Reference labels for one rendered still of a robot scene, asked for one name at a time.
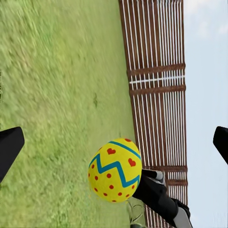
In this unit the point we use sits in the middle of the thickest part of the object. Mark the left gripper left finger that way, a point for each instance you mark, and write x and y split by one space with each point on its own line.
11 143

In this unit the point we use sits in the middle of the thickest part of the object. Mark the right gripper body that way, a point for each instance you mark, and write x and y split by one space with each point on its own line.
159 205

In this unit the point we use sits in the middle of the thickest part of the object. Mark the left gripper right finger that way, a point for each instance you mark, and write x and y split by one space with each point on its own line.
220 141

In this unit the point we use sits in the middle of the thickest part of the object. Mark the easter egg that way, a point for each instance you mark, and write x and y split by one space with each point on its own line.
115 171

